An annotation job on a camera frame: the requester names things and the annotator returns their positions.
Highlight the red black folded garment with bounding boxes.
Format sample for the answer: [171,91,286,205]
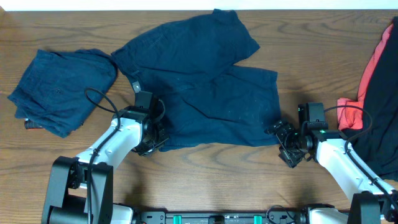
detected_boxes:
[24,118,43,129]

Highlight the black garment pile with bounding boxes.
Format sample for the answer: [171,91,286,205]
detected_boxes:
[343,17,397,181]

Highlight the navy blue shorts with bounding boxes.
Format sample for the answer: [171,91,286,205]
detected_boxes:
[111,9,281,151]

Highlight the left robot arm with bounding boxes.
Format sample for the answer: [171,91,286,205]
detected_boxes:
[41,106,168,223]

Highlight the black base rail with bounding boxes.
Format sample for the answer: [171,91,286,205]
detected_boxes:
[132,209,307,224]

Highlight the folded navy shorts stack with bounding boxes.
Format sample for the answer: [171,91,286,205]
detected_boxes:
[8,49,118,138]

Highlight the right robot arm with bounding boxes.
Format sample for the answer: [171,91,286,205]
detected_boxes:
[265,120,397,223]

